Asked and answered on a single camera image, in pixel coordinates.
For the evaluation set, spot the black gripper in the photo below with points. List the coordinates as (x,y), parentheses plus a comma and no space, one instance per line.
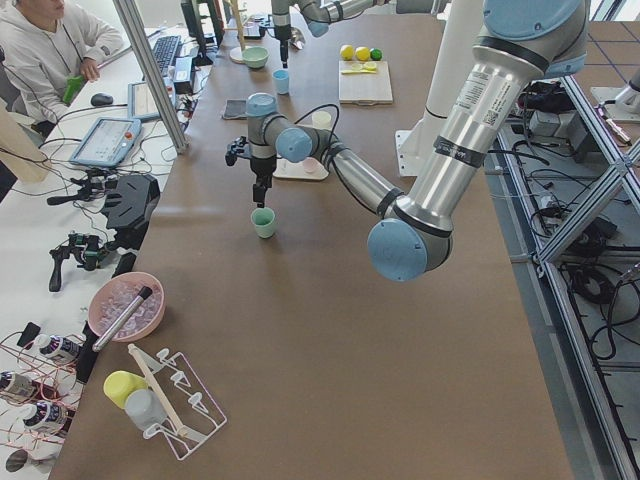
(261,169)
(282,32)

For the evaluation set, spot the green cup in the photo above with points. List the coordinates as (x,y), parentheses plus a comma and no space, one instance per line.
(263,220)

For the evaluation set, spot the pink cup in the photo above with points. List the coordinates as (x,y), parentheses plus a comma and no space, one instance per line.
(310,165)

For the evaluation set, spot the cream yellow cup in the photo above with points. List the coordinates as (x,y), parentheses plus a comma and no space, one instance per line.
(321,119)

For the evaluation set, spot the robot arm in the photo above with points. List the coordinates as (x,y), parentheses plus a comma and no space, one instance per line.
(519,42)
(318,15)

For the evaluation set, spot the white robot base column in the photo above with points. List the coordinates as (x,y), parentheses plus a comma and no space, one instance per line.
(453,64)

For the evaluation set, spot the cream rabbit tray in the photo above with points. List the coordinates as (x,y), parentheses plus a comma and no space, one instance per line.
(288,170)

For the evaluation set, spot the metal scoop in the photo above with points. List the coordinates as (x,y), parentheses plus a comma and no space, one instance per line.
(297,40)

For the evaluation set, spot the green bowl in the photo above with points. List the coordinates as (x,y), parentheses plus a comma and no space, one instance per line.
(255,57)

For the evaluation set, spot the blue cup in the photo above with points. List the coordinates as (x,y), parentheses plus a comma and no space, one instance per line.
(281,81)

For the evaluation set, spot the wooden mug tree stand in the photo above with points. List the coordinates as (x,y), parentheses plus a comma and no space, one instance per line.
(237,53)

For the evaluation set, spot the whole lemon outer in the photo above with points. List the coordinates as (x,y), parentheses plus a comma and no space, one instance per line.
(347,52)

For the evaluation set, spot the whole lemon near lime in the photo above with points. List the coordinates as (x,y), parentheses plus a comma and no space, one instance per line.
(362,53)

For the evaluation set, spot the grey folded cloth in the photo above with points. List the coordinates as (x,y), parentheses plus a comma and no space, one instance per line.
(235,109)

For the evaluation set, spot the black monitor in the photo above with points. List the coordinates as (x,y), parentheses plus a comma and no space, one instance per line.
(204,21)

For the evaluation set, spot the bamboo cutting board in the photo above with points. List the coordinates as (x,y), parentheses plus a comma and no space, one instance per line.
(370,89)

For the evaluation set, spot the yellow toy knife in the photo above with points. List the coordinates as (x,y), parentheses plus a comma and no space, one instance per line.
(358,72)

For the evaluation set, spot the green lime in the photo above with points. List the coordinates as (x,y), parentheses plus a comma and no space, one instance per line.
(376,54)

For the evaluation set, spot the black keyboard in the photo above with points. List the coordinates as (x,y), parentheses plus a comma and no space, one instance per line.
(165,51)

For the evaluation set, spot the teach pendant rear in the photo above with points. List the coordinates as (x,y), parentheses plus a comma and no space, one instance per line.
(140,102)

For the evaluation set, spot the teach pendant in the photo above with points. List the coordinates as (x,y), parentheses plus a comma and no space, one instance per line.
(107,143)
(140,102)

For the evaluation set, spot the metal tube in bowl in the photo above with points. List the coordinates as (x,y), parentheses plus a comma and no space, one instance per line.
(120,320)

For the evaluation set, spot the teach pendant front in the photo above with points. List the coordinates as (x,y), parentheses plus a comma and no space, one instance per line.
(107,143)

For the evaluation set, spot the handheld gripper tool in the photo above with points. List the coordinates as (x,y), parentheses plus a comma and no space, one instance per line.
(88,250)

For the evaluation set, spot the pink bowl with ice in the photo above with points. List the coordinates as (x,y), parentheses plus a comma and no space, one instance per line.
(119,293)

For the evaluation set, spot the computer mouse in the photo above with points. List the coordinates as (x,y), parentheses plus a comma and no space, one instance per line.
(101,99)

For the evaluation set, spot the yellow plastic cup on rack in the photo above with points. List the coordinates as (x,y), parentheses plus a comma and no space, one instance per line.
(119,385)

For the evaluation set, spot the seated person in hoodie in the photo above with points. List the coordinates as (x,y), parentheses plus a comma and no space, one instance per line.
(47,43)

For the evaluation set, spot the grey plastic cup on rack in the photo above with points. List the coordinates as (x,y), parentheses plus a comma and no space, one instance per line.
(145,409)

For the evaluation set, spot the aluminium frame post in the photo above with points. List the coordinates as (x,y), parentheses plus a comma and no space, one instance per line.
(133,25)

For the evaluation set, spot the white wire dish rack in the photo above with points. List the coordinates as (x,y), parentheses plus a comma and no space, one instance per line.
(193,416)

